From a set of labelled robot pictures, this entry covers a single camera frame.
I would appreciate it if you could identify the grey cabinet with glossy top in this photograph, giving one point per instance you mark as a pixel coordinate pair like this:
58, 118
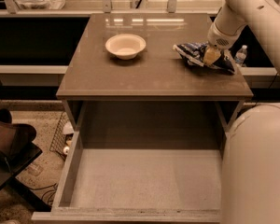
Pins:
156, 74

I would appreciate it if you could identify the clear plastic water bottle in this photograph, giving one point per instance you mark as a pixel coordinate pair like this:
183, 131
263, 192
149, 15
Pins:
240, 55

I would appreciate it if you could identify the open grey top drawer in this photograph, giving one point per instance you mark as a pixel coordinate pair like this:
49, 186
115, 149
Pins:
141, 162

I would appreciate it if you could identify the blue chip bag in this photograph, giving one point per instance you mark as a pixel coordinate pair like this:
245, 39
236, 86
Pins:
192, 54

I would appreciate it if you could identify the dark brown chair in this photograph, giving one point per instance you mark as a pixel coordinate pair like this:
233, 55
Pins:
17, 151

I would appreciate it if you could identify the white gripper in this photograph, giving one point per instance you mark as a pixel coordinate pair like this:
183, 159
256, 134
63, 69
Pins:
218, 39

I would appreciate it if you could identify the black wire basket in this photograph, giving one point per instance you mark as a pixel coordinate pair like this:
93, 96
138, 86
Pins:
58, 144

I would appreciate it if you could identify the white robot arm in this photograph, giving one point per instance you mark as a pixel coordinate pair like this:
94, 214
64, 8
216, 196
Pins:
251, 162

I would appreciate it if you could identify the white paper bowl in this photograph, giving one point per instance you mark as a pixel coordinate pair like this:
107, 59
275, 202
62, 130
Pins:
125, 46

